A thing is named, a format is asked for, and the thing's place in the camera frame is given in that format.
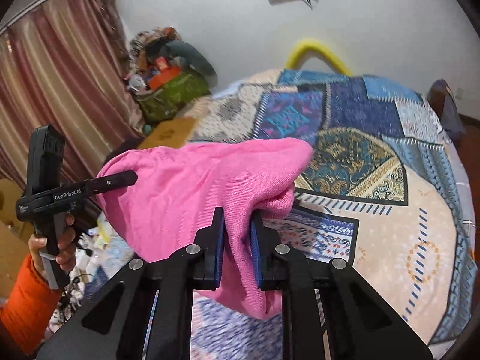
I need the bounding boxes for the floral clothes pile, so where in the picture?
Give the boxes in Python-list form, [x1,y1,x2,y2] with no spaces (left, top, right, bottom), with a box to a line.
[128,27,182,72]

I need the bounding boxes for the yellow foam tube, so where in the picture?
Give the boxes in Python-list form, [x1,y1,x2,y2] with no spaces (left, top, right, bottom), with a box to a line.
[285,38,352,76]

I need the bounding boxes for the person's left hand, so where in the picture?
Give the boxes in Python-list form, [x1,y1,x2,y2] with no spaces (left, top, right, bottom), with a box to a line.
[28,213,77,275]

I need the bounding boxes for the pink knit cardigan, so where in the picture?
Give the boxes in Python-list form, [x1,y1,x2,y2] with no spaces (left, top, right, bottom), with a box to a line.
[97,137,313,320]

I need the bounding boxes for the striped pink curtain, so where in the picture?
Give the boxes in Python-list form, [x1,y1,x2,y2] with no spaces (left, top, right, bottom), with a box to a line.
[1,0,144,186]

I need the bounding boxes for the orange box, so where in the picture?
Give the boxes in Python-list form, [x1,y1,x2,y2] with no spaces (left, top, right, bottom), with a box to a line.
[147,57,182,90]

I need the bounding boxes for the orange sleeve forearm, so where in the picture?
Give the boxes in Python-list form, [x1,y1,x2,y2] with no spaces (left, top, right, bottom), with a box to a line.
[1,254,62,356]

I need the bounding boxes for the wooden folding lap table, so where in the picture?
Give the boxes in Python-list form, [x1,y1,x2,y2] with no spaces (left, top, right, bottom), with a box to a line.
[137,117,196,150]

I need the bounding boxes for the green storage basket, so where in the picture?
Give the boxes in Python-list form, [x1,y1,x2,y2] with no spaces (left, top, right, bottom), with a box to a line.
[135,71,210,124]

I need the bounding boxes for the patchwork patterned bedspread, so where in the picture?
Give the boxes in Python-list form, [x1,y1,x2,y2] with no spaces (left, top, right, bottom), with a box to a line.
[184,69,477,359]

